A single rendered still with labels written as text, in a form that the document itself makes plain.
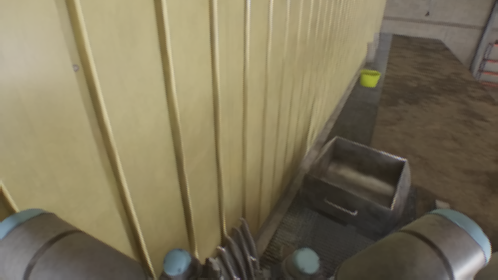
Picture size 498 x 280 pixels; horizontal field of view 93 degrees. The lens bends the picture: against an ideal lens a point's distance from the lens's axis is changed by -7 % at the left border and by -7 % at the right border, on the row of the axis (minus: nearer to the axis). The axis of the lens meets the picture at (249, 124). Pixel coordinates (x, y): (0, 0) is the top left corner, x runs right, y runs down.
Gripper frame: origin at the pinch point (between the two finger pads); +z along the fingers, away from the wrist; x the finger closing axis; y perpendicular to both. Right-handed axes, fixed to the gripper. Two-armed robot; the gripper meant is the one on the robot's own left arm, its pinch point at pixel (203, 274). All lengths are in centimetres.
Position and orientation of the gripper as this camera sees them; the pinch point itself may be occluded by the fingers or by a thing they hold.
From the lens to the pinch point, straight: 132.0
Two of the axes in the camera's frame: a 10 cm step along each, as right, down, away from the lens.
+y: 0.9, -7.9, 6.1
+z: 1.4, 6.2, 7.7
